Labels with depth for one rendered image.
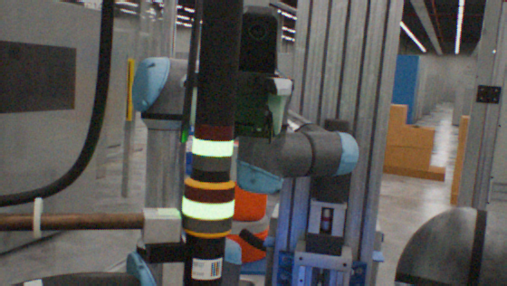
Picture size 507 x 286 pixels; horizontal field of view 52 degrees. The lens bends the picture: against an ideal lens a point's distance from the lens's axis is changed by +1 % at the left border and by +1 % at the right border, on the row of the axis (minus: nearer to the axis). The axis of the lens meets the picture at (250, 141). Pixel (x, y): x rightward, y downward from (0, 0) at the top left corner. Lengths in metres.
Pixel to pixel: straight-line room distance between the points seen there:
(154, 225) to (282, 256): 0.96
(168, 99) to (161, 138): 0.09
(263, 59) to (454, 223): 0.38
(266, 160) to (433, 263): 0.28
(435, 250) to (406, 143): 8.89
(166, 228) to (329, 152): 0.47
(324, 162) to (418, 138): 8.84
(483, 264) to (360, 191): 0.57
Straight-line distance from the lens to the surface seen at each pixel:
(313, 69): 1.29
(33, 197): 0.43
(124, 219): 0.44
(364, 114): 1.29
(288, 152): 0.80
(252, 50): 0.63
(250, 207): 4.42
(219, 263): 0.45
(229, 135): 0.43
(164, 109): 1.09
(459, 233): 0.81
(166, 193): 1.12
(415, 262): 0.82
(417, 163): 9.71
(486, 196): 2.26
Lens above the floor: 1.68
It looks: 8 degrees down
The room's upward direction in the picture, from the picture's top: 5 degrees clockwise
